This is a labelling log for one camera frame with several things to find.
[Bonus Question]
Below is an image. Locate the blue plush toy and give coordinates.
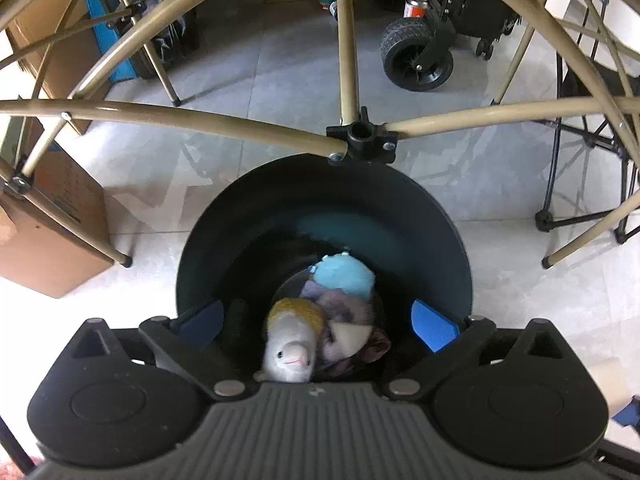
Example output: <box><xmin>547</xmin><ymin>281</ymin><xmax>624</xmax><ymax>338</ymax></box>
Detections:
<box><xmin>310</xmin><ymin>252</ymin><xmax>377</xmax><ymax>297</ymax></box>

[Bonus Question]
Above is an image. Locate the purple satin cloth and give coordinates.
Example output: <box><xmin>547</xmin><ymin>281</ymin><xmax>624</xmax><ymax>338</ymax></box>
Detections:
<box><xmin>320</xmin><ymin>327</ymin><xmax>393</xmax><ymax>381</ymax></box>

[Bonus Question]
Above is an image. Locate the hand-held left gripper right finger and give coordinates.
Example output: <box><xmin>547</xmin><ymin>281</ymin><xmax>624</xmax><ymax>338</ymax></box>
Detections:
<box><xmin>382</xmin><ymin>299</ymin><xmax>576</xmax><ymax>403</ymax></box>

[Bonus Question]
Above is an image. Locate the cardboard box with green liner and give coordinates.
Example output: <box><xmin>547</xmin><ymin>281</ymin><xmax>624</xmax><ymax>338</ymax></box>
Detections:
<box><xmin>0</xmin><ymin>120</ymin><xmax>113</xmax><ymax>300</ymax></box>

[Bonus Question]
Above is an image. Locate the black folding chair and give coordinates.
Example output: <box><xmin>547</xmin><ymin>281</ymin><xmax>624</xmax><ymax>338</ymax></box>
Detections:
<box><xmin>535</xmin><ymin>0</ymin><xmax>640</xmax><ymax>246</ymax></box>

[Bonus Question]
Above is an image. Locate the lilac fluffy scrunchie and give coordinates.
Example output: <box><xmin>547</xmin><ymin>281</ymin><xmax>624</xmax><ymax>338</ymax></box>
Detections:
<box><xmin>299</xmin><ymin>280</ymin><xmax>376</xmax><ymax>326</ymax></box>

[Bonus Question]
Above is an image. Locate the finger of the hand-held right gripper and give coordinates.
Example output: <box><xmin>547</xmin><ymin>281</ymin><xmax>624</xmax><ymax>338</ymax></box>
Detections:
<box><xmin>616</xmin><ymin>394</ymin><xmax>640</xmax><ymax>428</ymax></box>

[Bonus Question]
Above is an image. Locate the yellow white sheep plush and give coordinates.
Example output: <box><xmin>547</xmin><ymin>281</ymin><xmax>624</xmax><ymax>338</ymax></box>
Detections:
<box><xmin>252</xmin><ymin>297</ymin><xmax>328</xmax><ymax>385</ymax></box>

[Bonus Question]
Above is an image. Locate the black round trash bin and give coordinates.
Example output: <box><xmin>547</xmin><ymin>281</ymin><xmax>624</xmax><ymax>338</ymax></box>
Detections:
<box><xmin>175</xmin><ymin>154</ymin><xmax>473</xmax><ymax>386</ymax></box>

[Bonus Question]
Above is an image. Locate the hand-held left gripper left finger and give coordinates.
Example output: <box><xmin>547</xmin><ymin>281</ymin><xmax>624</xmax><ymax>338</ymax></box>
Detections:
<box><xmin>62</xmin><ymin>300</ymin><xmax>252</xmax><ymax>403</ymax></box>

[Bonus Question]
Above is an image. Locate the blue flat box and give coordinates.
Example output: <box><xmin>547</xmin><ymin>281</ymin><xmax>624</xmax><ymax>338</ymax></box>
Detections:
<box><xmin>84</xmin><ymin>0</ymin><xmax>137</xmax><ymax>85</ymax></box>

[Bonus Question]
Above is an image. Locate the large open cardboard box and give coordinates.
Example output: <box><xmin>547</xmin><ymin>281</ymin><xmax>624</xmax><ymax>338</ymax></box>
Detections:
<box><xmin>7</xmin><ymin>0</ymin><xmax>108</xmax><ymax>106</ymax></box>

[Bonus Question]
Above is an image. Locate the olive folding camping table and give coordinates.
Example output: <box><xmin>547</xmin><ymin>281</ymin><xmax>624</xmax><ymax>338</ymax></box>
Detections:
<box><xmin>0</xmin><ymin>0</ymin><xmax>640</xmax><ymax>268</ymax></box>

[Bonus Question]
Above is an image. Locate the black suitcase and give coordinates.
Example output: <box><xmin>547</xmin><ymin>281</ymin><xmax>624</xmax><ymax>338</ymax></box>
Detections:
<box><xmin>445</xmin><ymin>0</ymin><xmax>521</xmax><ymax>58</ymax></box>

